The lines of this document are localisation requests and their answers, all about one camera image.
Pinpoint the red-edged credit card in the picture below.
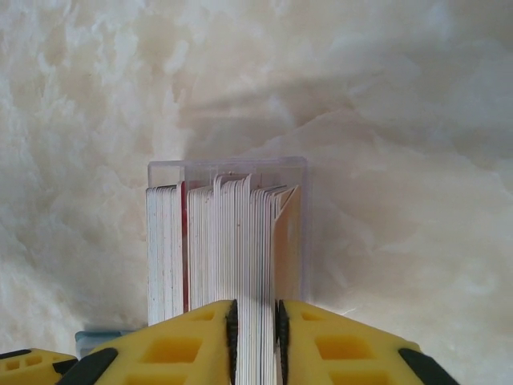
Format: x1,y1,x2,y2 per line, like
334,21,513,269
180,180,190,318

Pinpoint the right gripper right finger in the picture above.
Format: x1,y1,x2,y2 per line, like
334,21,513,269
274,298,462,385

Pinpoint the white credit card stack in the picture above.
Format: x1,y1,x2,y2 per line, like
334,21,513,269
146,172,289,385

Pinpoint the tan credit card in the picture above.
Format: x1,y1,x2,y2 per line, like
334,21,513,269
272,184,301,302

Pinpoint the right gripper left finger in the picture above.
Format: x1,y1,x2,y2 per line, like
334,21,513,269
55,298,240,385

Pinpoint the blue card holder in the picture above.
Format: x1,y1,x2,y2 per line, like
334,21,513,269
75,328,135,358

